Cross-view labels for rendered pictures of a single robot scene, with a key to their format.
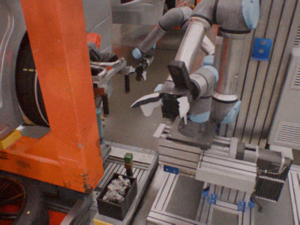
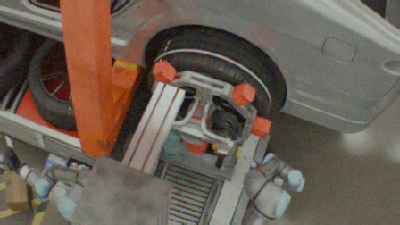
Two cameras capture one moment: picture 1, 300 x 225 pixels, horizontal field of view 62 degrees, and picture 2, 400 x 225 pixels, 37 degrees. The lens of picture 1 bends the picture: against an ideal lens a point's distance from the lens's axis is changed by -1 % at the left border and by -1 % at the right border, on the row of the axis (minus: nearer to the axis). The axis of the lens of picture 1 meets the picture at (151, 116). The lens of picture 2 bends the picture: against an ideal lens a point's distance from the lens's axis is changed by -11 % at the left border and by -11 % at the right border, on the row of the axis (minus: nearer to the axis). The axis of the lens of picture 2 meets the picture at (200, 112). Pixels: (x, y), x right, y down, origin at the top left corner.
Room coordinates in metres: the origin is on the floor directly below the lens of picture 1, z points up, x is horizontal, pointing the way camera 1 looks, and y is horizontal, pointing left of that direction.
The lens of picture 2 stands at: (1.33, -1.24, 3.88)
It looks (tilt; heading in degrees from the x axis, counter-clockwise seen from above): 61 degrees down; 82
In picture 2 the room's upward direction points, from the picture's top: 9 degrees clockwise
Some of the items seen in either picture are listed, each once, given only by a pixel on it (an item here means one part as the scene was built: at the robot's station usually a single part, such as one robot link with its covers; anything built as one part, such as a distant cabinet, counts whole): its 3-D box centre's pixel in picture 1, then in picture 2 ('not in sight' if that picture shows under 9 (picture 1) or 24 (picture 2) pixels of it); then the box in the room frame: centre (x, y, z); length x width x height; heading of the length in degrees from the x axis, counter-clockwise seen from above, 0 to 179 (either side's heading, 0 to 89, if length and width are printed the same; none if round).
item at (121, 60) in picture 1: (105, 57); (217, 118); (1.64, 0.30, 1.03); 0.19 x 0.18 x 0.11; 72
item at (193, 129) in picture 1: (193, 121); not in sight; (1.09, -0.22, 0.87); 0.15 x 0.15 x 0.10
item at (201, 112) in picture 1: (195, 104); (43, 188); (0.81, -0.16, 1.11); 0.11 x 0.08 x 0.11; 56
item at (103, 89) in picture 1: (99, 88); not in sight; (1.36, 0.30, 0.93); 0.09 x 0.05 x 0.05; 72
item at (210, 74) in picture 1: (203, 80); (37, 183); (0.80, -0.18, 1.21); 0.11 x 0.08 x 0.09; 146
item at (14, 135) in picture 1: (3, 137); (130, 56); (1.18, 0.85, 0.71); 0.14 x 0.14 x 0.05; 72
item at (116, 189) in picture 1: (118, 194); (80, 176); (0.92, 0.17, 0.51); 0.20 x 0.14 x 0.13; 161
